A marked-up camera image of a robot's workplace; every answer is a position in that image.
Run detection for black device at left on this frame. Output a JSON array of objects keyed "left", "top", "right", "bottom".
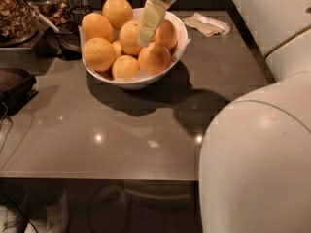
[{"left": 0, "top": 68, "right": 37, "bottom": 116}]

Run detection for white ceramic bowl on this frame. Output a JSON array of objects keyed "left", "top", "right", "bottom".
[{"left": 82, "top": 12, "right": 190, "bottom": 90}]

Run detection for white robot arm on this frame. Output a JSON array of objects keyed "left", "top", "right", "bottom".
[{"left": 199, "top": 0, "right": 311, "bottom": 233}]

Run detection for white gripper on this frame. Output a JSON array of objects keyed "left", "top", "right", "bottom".
[{"left": 137, "top": 0, "right": 177, "bottom": 48}]

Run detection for glass jar of nuts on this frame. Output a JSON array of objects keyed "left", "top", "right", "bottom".
[{"left": 0, "top": 0, "right": 38, "bottom": 47}]

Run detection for black wire stand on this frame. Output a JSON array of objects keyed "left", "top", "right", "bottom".
[{"left": 56, "top": 5, "right": 93, "bottom": 60}]

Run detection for small hidden middle orange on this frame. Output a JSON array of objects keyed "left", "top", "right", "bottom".
[{"left": 112, "top": 40, "right": 122, "bottom": 57}]

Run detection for crumpled paper napkins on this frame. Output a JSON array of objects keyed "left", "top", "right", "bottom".
[{"left": 183, "top": 13, "right": 230, "bottom": 37}]

